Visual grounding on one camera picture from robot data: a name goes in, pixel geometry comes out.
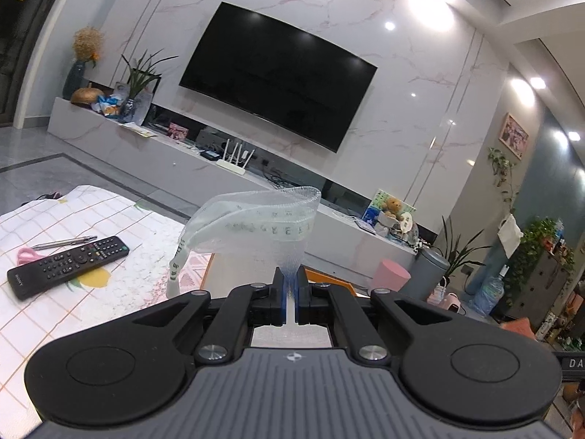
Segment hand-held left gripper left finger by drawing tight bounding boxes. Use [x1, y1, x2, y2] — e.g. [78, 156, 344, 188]
[132, 269, 288, 367]

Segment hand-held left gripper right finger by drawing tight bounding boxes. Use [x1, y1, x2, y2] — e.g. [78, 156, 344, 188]
[295, 269, 454, 367]

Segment orange cardboard box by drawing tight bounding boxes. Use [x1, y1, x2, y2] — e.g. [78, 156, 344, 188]
[201, 252, 366, 349]

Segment white mesh net bag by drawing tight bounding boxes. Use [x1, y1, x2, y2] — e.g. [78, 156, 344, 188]
[165, 186, 322, 300]

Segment grey drawer cabinet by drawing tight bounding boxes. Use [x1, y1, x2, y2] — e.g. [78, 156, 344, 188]
[503, 247, 577, 331]

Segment pink bin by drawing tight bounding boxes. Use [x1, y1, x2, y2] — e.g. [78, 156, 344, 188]
[374, 258, 412, 294]

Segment large blue water bottle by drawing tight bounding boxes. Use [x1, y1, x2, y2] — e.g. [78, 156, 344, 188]
[471, 274, 507, 316]

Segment green picture card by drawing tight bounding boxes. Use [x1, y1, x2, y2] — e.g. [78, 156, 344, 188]
[361, 188, 418, 239]

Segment bushy green vine plant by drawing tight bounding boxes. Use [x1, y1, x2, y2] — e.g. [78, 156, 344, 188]
[503, 217, 577, 308]

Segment white round fan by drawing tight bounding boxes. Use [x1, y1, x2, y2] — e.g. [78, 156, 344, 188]
[397, 214, 419, 243]

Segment grey trash bin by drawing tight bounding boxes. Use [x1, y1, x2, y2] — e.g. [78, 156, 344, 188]
[402, 244, 451, 303]

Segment brown teddy bear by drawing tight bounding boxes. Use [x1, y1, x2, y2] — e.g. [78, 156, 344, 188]
[381, 196, 405, 221]

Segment white router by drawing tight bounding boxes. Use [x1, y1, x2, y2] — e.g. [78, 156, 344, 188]
[216, 139, 257, 176]

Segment pink small appliance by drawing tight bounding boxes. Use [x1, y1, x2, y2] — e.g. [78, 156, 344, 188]
[427, 290, 463, 314]

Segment white tote bag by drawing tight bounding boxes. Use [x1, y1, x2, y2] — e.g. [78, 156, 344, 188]
[496, 213, 524, 257]

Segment potted long-leaf plant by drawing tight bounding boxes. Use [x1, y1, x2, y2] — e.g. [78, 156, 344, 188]
[439, 215, 492, 285]

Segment white marble television cabinet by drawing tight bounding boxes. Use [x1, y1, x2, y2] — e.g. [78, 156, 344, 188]
[47, 96, 426, 284]

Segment hanging vine plant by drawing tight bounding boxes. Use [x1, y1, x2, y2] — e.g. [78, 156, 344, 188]
[487, 146, 522, 214]

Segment black remote control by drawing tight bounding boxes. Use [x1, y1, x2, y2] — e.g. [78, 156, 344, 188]
[7, 235, 131, 301]

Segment yellow green booklet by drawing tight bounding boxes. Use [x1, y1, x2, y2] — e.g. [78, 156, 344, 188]
[120, 123, 159, 139]

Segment silver pen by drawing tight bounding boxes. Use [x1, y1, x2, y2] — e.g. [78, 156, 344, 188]
[31, 236, 98, 251]

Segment white gift bag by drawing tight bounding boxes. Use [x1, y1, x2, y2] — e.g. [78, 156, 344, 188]
[114, 80, 154, 125]

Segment white checked tablecloth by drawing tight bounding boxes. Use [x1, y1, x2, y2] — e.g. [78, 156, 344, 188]
[0, 185, 215, 421]

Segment heap of snack packets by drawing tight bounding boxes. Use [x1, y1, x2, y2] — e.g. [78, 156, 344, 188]
[91, 94, 122, 118]

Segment green long-leaf plant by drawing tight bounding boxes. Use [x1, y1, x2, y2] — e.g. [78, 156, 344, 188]
[121, 49, 179, 102]

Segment brown round bowl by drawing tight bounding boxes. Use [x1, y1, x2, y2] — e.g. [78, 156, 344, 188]
[70, 87, 106, 107]

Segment dark blue vase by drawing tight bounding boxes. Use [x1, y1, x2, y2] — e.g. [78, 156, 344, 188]
[61, 60, 87, 101]

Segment glass sliding door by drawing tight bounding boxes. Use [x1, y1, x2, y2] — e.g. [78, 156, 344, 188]
[0, 0, 76, 130]

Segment black cables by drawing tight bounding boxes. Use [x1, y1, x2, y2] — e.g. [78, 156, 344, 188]
[263, 169, 294, 189]

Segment black wall television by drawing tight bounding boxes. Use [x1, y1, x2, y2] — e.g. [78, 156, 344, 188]
[178, 1, 379, 154]

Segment framed wall picture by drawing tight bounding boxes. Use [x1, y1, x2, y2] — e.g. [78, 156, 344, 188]
[498, 112, 530, 161]

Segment pink cord loop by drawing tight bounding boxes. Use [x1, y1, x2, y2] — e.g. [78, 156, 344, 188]
[16, 247, 43, 267]

